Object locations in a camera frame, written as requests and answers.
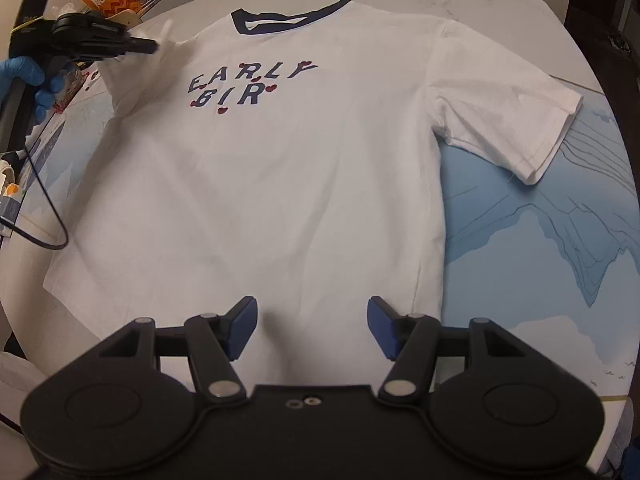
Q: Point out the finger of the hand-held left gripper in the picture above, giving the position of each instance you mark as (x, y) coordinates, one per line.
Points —
(140, 46)

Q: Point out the white cloth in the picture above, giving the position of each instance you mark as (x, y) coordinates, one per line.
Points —
(20, 385)

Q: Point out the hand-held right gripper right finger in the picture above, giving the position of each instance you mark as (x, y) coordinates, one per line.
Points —
(382, 325)

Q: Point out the white printed t-shirt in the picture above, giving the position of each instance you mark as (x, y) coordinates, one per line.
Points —
(280, 185)

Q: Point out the dark chair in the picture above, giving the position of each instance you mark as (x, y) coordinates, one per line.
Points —
(612, 15)

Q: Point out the dark grey bar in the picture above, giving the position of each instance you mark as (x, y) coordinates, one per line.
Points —
(11, 115)

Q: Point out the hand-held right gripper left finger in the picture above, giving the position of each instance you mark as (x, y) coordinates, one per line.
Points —
(242, 325)

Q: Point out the blue printed table mat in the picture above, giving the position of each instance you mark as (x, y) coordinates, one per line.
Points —
(525, 240)

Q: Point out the person's left hand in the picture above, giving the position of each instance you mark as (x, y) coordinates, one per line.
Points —
(20, 71)

